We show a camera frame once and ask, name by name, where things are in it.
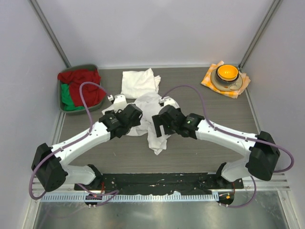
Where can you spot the green t-shirt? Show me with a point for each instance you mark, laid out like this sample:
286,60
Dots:
67,99

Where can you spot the grey plastic bin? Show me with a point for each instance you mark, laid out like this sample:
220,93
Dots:
61,105

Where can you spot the orange checked cloth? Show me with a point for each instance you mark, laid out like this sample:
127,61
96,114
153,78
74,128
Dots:
234,94

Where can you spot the white slotted cable duct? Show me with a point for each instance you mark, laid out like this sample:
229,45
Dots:
84,197

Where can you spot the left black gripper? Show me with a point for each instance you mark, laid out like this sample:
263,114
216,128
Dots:
112,112

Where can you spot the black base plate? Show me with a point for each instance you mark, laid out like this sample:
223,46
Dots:
161,183

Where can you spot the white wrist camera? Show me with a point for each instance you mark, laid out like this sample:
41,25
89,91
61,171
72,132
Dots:
164,101
118,101

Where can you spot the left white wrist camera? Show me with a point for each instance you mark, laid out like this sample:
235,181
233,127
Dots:
118,101

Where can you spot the folded white t-shirt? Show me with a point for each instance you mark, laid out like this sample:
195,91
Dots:
138,83

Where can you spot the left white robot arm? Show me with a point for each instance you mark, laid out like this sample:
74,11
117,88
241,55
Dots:
51,164

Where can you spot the aluminium frame rail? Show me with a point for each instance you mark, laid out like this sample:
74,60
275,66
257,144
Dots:
278,182

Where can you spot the white t-shirt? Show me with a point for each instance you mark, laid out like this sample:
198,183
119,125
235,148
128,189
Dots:
148,103
138,83

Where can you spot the beige ceramic plate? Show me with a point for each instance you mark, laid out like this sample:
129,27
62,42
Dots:
225,86

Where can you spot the orange bowl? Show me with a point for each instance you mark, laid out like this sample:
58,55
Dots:
227,72

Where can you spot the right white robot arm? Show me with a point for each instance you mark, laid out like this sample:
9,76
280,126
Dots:
259,155

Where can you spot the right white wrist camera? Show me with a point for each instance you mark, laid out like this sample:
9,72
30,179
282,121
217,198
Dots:
164,101

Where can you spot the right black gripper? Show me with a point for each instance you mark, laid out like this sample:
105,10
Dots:
159,121

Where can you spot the red t-shirt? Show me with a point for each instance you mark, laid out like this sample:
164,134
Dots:
83,86

